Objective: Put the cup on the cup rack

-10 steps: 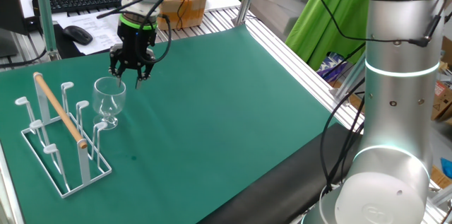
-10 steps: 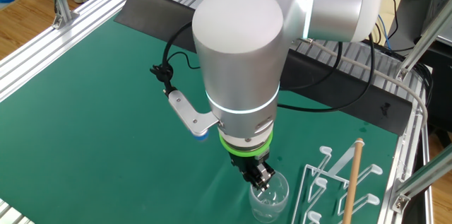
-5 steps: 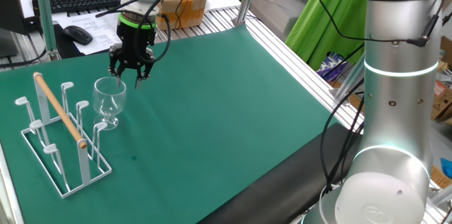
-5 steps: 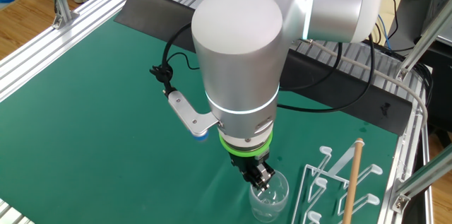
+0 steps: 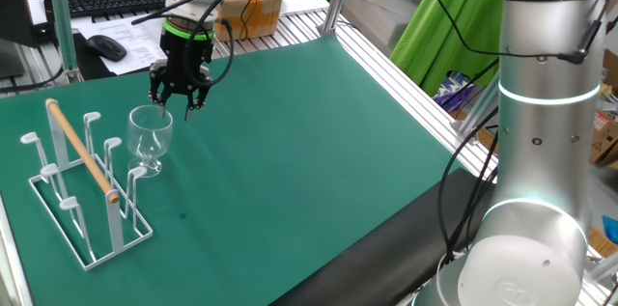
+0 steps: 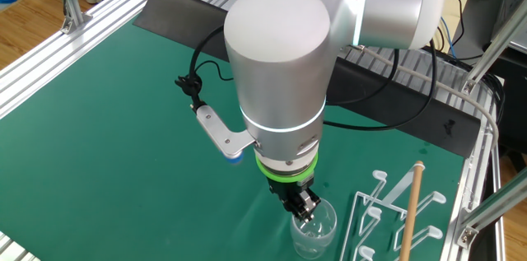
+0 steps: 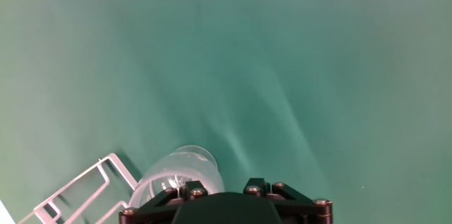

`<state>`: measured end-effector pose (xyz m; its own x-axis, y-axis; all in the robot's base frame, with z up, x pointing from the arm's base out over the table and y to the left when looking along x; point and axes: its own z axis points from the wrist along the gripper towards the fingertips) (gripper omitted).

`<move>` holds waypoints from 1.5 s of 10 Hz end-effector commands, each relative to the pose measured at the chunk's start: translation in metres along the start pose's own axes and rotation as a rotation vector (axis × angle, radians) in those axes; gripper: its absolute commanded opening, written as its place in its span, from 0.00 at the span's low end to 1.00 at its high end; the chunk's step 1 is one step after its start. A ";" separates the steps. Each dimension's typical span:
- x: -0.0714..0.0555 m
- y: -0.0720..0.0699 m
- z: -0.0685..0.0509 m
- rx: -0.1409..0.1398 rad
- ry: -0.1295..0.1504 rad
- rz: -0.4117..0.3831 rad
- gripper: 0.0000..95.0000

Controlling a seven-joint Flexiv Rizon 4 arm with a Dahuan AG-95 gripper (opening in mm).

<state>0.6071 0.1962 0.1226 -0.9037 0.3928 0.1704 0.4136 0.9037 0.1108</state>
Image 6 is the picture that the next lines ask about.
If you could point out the black computer case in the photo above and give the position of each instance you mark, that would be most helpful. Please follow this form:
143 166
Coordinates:
514 100

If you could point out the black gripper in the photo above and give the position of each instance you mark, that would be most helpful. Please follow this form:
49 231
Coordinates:
284 190

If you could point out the clear wine glass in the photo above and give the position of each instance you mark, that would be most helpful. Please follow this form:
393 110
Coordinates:
317 236

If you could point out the aluminium profile table frame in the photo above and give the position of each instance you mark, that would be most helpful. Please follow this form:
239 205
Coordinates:
41 71

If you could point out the black mat strip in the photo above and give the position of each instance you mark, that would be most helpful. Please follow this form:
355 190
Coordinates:
411 117

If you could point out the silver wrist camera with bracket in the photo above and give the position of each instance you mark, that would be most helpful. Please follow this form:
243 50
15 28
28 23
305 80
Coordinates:
222 135

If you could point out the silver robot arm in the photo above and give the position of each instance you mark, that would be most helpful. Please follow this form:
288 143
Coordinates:
280 67

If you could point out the green table mat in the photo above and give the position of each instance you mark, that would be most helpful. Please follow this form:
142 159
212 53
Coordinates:
123 150

